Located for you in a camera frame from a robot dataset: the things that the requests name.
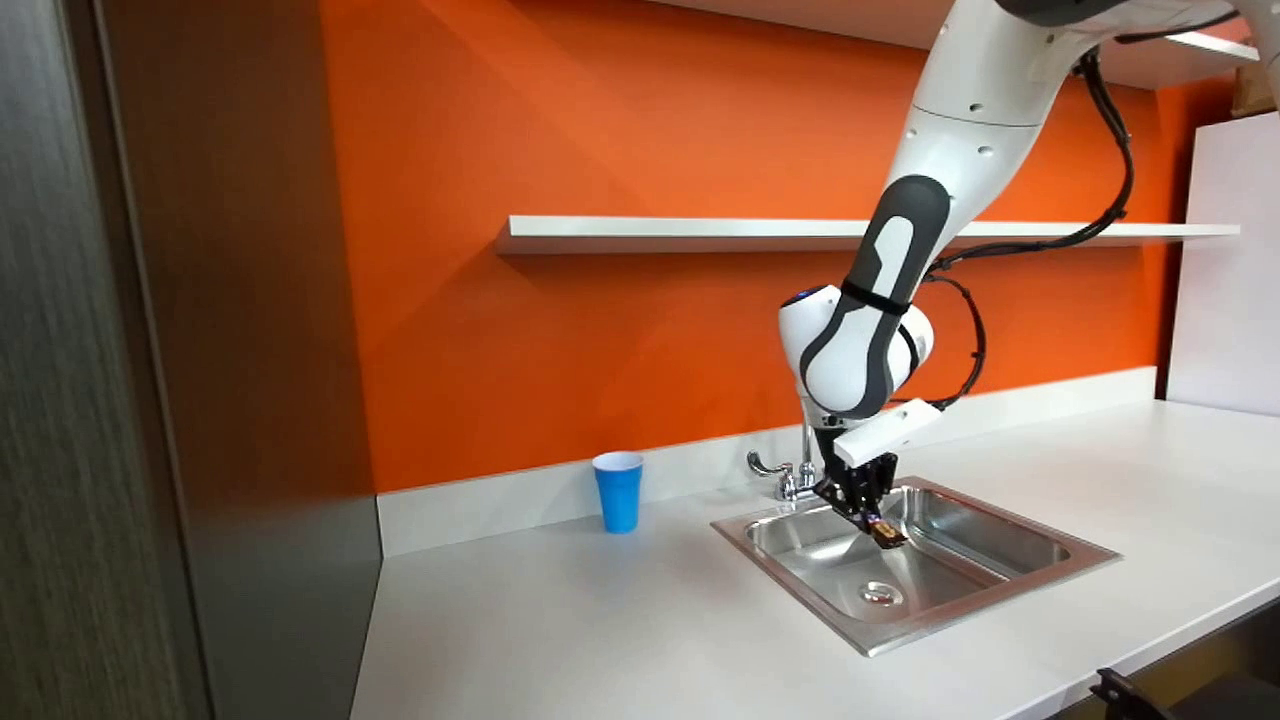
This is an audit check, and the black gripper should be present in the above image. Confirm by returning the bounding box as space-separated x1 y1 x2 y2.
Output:
813 450 908 536

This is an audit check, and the round sink drain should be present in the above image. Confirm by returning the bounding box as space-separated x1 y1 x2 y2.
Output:
854 576 911 614

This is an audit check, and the stainless steel sink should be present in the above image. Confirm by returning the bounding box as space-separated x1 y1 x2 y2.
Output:
709 470 1125 661

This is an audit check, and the chrome faucet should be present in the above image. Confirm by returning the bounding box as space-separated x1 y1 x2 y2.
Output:
744 420 841 509

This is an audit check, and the blue plastic cup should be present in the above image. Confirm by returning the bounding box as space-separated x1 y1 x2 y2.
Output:
588 447 648 536

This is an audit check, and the white appliance side panel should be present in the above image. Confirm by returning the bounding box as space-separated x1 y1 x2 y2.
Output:
1162 112 1280 420

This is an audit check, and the dark wood cabinet panel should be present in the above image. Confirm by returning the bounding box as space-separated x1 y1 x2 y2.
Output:
0 0 386 720

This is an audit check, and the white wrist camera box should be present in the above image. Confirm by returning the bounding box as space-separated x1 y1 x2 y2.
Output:
828 393 946 470

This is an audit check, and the long white wall shelf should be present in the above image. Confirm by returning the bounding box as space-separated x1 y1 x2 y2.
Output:
497 212 1243 260

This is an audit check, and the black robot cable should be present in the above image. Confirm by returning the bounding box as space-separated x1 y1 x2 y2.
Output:
924 45 1139 412

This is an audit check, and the high white wall shelf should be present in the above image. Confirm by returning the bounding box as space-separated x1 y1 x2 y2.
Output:
661 0 1264 95

